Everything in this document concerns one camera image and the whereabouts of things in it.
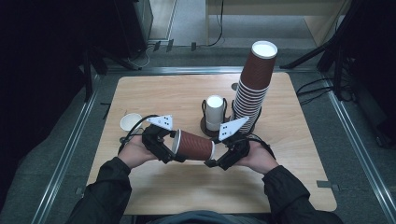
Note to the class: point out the black tripod stand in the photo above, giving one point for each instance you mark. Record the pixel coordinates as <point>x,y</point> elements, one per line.
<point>88,81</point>
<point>337,71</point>

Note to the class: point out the grey tape piece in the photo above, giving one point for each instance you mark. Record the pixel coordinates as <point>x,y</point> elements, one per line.
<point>327,184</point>
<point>79,190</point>

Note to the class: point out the white paper cup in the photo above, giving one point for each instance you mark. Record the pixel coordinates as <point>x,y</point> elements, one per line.
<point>130,122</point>
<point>214,109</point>
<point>214,126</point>

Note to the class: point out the dark curtain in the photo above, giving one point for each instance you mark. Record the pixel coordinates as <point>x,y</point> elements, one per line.
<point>37,77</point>

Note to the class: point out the black double cup holder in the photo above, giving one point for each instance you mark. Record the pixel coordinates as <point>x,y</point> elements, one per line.
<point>204,126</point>

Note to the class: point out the brown corrugated paper cup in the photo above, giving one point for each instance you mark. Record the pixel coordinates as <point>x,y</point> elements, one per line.
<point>194,145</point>

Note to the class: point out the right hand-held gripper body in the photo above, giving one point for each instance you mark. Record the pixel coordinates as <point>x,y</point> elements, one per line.
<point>239,146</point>

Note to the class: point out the stack of brown paper cups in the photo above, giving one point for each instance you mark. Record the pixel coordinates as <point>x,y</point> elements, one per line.
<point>257,71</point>

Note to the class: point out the metal floor rail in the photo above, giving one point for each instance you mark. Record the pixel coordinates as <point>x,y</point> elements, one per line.
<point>186,70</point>
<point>358,155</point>
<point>67,155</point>

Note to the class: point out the round table grommet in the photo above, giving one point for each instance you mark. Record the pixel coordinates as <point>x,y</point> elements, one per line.
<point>234,86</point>

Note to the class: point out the person's left hand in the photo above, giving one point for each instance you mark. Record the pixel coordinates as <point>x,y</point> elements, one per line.
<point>135,152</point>

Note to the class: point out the person's torso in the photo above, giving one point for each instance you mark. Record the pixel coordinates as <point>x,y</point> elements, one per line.
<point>202,217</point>

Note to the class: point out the person's right hand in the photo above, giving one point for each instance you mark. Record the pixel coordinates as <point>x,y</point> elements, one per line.
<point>260,158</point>

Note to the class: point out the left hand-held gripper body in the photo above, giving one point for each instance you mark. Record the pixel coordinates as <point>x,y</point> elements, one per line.
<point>154,140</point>

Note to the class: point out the light wooden shelf unit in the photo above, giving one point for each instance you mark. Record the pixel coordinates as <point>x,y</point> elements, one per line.
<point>317,21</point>

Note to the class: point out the dark cabinet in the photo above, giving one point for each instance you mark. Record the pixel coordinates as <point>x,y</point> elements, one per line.
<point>134,28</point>

